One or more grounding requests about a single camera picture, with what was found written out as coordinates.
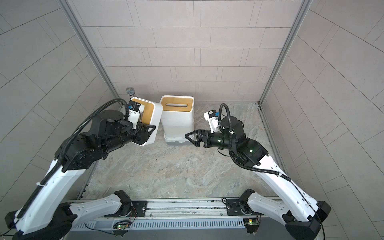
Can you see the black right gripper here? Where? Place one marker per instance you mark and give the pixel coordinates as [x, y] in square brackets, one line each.
[203, 139]

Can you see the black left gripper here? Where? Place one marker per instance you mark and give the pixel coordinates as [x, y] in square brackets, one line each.
[136, 135]

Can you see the bamboo lid tissue box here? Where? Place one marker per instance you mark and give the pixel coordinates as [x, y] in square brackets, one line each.
[178, 112]
[151, 113]

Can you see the grey lid tissue box front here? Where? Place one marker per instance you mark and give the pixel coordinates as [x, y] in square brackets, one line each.
[176, 133]

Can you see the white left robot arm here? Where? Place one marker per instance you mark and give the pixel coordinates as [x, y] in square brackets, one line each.
[44, 216]

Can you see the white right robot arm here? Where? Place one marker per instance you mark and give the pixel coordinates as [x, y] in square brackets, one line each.
[288, 191]

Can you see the microphone on black stand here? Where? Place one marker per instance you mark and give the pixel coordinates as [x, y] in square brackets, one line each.
[131, 92]

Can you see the white ventilation grille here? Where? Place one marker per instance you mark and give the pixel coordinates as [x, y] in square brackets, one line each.
[166, 224]

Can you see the right green circuit board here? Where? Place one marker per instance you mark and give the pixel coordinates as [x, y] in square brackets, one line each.
[252, 225]

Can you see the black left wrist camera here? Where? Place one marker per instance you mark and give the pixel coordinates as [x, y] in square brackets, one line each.
[120, 117]

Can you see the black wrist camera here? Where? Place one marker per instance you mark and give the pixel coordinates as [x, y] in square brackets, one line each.
[224, 127]
[120, 117]

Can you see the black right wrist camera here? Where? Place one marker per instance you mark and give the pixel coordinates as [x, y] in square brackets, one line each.
[224, 127]

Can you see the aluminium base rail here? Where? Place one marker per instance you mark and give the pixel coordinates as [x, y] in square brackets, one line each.
[186, 207]

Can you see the aluminium corner post left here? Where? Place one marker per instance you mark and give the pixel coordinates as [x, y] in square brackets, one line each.
[86, 44]

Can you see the aluminium corner post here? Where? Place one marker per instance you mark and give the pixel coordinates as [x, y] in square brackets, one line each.
[305, 5]
[86, 44]

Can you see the aluminium corner post right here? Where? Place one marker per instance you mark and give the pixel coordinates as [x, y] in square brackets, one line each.
[305, 5]

